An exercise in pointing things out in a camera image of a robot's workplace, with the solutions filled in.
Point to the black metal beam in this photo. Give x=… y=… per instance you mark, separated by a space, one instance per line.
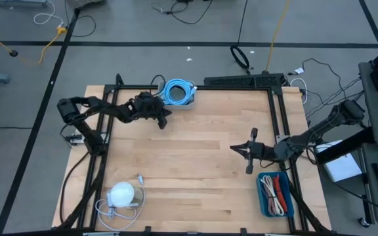
x=343 y=147

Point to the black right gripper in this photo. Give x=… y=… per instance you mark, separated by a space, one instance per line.
x=261 y=152

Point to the black aluminium table frame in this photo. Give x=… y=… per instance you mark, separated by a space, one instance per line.
x=199 y=87

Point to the black round floor plug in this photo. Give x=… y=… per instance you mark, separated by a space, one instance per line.
x=13 y=53

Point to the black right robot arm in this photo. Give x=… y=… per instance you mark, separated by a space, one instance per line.
x=323 y=126

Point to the grey plastic bin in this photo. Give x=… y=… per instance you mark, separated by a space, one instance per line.
x=179 y=107

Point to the white paper tag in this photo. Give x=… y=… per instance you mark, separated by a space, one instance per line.
x=299 y=70

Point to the teal plastic bin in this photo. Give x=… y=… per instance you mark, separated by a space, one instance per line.
x=260 y=200

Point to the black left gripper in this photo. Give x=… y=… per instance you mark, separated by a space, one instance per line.
x=146 y=105

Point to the white dome device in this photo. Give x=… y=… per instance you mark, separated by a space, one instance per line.
x=121 y=195

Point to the black perforated power strip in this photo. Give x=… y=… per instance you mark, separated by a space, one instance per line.
x=241 y=80

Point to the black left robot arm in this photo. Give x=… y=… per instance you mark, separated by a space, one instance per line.
x=110 y=108

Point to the white box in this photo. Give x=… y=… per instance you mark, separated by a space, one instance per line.
x=343 y=167

